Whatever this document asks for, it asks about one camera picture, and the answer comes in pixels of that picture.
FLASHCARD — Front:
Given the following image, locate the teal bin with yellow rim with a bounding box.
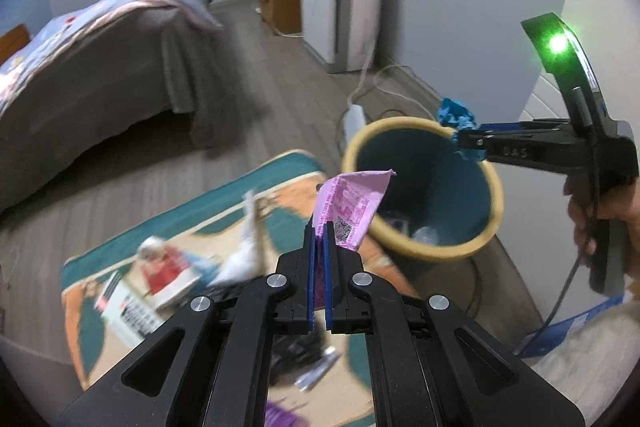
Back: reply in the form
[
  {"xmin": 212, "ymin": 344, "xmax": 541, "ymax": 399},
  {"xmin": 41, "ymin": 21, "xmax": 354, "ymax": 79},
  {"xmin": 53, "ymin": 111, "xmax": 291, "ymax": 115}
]
[{"xmin": 341, "ymin": 117, "xmax": 505, "ymax": 264}]

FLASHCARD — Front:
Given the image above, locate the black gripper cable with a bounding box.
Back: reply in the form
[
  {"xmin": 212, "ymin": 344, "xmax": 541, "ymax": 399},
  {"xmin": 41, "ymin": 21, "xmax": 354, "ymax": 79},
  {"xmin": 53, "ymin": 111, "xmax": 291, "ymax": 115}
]
[{"xmin": 515, "ymin": 252, "xmax": 585, "ymax": 358}]

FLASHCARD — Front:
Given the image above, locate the white power cable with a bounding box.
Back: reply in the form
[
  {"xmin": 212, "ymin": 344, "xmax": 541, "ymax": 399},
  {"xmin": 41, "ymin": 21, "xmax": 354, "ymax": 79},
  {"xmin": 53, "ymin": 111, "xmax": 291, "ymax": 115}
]
[{"xmin": 349, "ymin": 14, "xmax": 443, "ymax": 120}]

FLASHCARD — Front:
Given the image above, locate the person's right hand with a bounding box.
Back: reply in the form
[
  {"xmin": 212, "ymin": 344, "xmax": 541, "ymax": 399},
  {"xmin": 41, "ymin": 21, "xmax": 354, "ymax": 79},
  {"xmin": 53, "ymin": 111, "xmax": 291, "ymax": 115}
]
[{"xmin": 564, "ymin": 174, "xmax": 640, "ymax": 259}]

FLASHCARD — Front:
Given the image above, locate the pink printed wrapper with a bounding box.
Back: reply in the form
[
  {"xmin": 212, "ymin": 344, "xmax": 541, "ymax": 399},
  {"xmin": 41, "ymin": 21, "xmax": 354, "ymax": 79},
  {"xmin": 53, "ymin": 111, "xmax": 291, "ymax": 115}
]
[{"xmin": 311, "ymin": 170, "xmax": 397, "ymax": 253}]

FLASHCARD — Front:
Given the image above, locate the red and white carton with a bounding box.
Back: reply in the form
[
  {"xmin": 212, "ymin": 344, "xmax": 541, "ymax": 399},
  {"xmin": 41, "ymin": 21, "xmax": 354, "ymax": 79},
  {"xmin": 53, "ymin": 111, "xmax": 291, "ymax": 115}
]
[{"xmin": 136, "ymin": 236, "xmax": 222, "ymax": 309}]

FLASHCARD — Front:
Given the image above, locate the white power strip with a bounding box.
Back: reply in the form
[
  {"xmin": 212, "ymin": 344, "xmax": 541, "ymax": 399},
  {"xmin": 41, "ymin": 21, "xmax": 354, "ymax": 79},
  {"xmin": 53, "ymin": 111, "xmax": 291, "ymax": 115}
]
[{"xmin": 342, "ymin": 104, "xmax": 367, "ymax": 148}]

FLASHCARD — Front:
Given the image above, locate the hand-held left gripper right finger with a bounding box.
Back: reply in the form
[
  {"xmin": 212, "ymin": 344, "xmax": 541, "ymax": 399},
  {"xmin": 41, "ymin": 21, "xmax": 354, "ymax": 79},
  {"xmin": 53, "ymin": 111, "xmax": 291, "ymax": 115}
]
[{"xmin": 324, "ymin": 223, "xmax": 586, "ymax": 427}]

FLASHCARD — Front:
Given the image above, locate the purple wrapper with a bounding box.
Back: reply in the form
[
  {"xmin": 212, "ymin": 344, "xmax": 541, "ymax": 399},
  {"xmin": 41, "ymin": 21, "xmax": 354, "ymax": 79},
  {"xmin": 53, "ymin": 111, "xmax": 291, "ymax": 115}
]
[{"xmin": 265, "ymin": 399, "xmax": 312, "ymax": 427}]

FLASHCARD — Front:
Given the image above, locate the silver wrapper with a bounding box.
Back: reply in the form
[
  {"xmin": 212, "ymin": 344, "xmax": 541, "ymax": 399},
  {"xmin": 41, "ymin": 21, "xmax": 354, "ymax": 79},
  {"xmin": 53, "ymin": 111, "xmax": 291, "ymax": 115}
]
[{"xmin": 294, "ymin": 348, "xmax": 344, "ymax": 392}]

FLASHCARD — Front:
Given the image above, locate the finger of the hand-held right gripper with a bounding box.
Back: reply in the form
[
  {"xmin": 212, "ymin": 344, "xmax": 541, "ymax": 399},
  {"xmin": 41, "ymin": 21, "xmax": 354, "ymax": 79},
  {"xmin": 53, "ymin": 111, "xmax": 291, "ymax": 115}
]
[{"xmin": 452, "ymin": 122, "xmax": 496, "ymax": 155}]

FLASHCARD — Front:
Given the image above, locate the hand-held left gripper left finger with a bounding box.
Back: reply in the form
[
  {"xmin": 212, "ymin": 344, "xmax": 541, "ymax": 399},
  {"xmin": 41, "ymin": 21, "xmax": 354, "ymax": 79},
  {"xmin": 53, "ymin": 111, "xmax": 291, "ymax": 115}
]
[{"xmin": 57, "ymin": 223, "xmax": 326, "ymax": 427}]

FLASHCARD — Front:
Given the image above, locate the wooden headboard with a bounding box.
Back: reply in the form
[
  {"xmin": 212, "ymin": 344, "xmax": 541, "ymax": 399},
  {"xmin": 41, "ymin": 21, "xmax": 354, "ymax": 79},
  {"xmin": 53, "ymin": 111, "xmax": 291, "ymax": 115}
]
[{"xmin": 0, "ymin": 23, "xmax": 32, "ymax": 66}]

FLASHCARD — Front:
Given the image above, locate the blue wrapper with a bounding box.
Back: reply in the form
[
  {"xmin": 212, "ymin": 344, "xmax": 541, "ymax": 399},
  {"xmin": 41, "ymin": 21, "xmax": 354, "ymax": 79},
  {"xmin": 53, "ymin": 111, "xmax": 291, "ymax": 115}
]
[{"xmin": 436, "ymin": 97, "xmax": 488, "ymax": 162}]

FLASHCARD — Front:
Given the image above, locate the white floor cabinet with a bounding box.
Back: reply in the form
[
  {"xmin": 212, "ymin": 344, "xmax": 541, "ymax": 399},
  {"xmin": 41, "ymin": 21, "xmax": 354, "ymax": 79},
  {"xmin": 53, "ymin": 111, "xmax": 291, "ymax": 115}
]
[{"xmin": 299, "ymin": 0, "xmax": 387, "ymax": 74}]

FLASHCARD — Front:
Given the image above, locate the white ridged panel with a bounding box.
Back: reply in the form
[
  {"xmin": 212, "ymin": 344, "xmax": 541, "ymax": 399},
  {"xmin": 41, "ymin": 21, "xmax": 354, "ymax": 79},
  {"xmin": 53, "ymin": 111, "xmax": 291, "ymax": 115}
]
[{"xmin": 519, "ymin": 72, "xmax": 572, "ymax": 124}]

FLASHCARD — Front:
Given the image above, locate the bed with grey skirt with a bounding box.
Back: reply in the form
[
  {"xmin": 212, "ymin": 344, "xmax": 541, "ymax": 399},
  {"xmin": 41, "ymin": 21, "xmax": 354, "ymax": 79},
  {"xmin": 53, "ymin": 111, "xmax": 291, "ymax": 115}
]
[{"xmin": 0, "ymin": 0, "xmax": 226, "ymax": 214}]

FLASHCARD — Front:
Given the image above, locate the white cloth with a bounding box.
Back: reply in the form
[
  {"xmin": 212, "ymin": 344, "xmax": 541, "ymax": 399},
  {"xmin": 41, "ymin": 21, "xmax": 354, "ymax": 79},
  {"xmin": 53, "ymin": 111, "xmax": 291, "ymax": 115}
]
[{"xmin": 530, "ymin": 304, "xmax": 637, "ymax": 427}]

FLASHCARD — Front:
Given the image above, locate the teal and beige printed rug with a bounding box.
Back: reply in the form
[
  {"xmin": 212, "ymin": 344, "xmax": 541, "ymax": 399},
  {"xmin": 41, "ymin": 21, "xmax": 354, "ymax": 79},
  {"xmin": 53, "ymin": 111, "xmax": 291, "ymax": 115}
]
[{"xmin": 60, "ymin": 150, "xmax": 546, "ymax": 427}]

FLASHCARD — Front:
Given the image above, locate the white tissue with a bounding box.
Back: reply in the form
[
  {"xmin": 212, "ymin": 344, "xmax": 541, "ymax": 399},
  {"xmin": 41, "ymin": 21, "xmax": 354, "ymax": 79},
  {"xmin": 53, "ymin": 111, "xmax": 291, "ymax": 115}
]
[{"xmin": 207, "ymin": 189, "xmax": 269, "ymax": 289}]

